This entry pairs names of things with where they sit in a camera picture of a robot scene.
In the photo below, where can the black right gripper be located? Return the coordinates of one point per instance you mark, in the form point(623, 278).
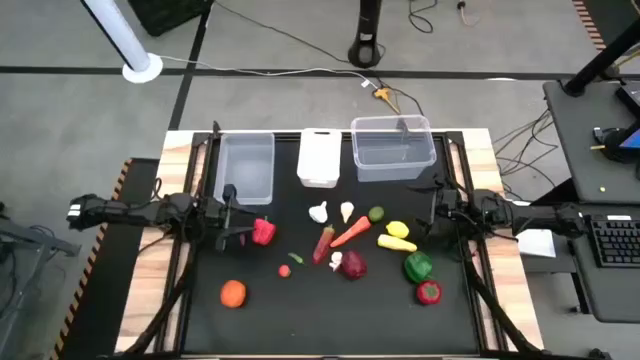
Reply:
point(447, 210)

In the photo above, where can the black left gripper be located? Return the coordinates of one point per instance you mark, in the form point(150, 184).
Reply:
point(212, 212)

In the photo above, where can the small purple eggplant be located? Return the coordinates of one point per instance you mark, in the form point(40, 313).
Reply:
point(242, 239)

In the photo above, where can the red bell pepper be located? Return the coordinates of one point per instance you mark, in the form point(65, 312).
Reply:
point(263, 231)

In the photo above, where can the yellow lemon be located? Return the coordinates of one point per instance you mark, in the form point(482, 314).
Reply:
point(397, 229)

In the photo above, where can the green lime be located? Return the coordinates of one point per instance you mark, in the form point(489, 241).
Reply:
point(376, 214)

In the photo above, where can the green bell pepper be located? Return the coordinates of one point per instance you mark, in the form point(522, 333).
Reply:
point(418, 266)

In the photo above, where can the small green pea pod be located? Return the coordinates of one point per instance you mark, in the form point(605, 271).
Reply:
point(296, 258)

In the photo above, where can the small red strawberry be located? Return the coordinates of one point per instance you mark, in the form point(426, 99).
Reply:
point(284, 271)

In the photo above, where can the orange fruit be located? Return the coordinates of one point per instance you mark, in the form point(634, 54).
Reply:
point(233, 293)

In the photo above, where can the orange carrot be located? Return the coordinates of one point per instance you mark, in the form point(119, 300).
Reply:
point(351, 231)

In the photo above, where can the red tomato with green stem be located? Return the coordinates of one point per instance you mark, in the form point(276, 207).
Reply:
point(429, 292)

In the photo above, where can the white garlic bulb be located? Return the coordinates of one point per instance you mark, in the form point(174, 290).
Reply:
point(346, 210)
point(318, 213)

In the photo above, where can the red chili pepper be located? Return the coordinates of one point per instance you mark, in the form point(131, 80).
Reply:
point(323, 244)

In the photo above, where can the small white mushroom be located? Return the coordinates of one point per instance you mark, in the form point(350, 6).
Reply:
point(335, 260)

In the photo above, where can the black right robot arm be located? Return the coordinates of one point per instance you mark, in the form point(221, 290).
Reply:
point(525, 215)

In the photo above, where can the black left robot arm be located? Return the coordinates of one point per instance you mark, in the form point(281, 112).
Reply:
point(125, 212)

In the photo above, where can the frosted plastic bin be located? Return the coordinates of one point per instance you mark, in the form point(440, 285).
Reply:
point(247, 165)

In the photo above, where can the clear plastic bin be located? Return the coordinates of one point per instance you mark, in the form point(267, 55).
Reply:
point(390, 150)

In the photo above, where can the white plastic basket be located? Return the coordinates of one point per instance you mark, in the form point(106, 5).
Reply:
point(320, 157)

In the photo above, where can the white paper sheet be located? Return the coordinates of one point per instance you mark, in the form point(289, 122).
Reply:
point(537, 244)

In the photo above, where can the yellow plug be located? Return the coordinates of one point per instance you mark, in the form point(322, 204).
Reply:
point(382, 93)

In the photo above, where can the black table mat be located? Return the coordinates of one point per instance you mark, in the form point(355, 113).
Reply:
point(325, 320)

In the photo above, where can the black hazard-striped floor mat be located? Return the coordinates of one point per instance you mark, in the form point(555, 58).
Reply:
point(107, 300)
point(615, 15)

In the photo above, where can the grey desk top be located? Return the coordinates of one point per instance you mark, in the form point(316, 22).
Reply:
point(610, 295)
point(575, 150)

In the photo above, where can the black floor stand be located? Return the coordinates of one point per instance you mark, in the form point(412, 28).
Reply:
point(367, 50)

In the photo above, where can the black keyboard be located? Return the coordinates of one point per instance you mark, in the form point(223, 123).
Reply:
point(617, 242)

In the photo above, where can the black monitor stand base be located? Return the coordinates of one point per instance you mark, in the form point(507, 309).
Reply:
point(612, 142)

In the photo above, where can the grey metal stand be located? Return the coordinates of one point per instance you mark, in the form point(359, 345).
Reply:
point(30, 240)

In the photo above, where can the black crate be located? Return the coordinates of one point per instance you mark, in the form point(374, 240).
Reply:
point(165, 15)

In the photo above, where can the white tower fan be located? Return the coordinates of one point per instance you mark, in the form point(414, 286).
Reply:
point(120, 35)

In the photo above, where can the black slanted pole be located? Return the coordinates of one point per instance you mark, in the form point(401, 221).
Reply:
point(600, 60)

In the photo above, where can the dark laptop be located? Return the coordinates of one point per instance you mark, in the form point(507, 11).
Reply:
point(632, 95)

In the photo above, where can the black aluminium table frame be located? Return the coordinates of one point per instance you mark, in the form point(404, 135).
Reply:
point(457, 147)

